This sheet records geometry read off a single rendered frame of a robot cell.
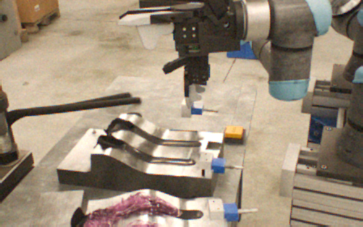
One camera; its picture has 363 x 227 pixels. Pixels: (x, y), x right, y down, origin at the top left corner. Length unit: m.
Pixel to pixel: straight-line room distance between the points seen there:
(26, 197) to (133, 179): 0.34
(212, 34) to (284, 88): 0.17
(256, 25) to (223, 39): 0.06
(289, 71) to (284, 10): 0.11
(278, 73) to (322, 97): 0.79
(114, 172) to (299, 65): 0.75
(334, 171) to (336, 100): 0.54
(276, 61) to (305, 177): 0.44
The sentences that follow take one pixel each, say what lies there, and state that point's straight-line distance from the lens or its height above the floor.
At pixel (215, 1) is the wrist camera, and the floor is 1.47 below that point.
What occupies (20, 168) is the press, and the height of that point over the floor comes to 0.76.
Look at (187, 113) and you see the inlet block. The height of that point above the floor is 0.92.
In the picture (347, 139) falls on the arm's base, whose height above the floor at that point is 1.09.
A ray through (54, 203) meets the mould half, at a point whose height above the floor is 0.91.
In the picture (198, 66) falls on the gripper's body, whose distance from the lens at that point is 1.49.
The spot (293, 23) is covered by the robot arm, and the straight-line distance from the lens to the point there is 0.77.
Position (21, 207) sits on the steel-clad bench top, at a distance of 1.42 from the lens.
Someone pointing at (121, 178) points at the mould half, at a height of 0.85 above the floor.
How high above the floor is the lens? 1.65
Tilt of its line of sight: 28 degrees down
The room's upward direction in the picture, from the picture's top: 2 degrees counter-clockwise
